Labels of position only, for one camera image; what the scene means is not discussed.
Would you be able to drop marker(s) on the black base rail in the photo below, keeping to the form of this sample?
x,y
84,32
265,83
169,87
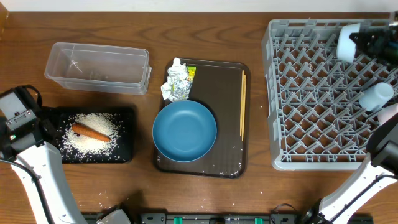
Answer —
x,y
161,218

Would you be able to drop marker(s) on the light blue cup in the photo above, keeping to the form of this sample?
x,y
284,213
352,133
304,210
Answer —
x,y
376,96

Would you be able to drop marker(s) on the white cup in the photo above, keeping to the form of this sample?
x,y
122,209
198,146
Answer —
x,y
387,113

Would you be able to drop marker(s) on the black plastic tray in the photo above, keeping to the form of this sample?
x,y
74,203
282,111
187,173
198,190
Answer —
x,y
125,115

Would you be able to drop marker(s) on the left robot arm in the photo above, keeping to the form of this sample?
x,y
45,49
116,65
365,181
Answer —
x,y
41,173

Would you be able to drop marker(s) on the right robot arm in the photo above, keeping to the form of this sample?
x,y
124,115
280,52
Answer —
x,y
379,168

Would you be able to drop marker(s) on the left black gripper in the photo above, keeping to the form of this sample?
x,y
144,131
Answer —
x,y
45,117

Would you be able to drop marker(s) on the dark blue plate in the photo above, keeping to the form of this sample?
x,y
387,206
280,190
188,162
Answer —
x,y
184,131

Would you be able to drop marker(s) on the orange carrot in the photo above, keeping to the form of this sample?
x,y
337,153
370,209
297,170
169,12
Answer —
x,y
91,133

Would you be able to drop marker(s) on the white rice pile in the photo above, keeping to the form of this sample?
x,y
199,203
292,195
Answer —
x,y
71,142

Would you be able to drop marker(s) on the light blue bowl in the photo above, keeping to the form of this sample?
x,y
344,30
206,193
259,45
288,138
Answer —
x,y
346,48

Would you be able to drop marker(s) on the crumpled white wrapper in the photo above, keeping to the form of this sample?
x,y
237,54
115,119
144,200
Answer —
x,y
179,81

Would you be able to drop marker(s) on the clear plastic bin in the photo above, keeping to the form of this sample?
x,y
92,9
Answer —
x,y
101,68

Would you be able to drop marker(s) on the grey dishwasher rack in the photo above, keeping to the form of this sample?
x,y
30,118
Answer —
x,y
315,120

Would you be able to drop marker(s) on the dark brown serving tray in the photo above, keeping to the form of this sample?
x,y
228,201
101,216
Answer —
x,y
216,85

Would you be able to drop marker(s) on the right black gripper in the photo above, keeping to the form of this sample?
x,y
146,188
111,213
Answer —
x,y
376,48

